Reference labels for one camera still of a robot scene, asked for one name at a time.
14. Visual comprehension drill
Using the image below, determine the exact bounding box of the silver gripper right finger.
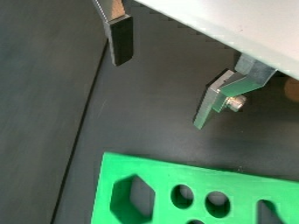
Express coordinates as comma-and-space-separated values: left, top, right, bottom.
194, 53, 277, 130

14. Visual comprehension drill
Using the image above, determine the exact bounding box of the green foam shape block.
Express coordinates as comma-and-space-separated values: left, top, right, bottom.
90, 152, 299, 224

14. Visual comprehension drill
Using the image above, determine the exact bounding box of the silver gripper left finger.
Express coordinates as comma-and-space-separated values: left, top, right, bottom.
92, 0, 134, 67

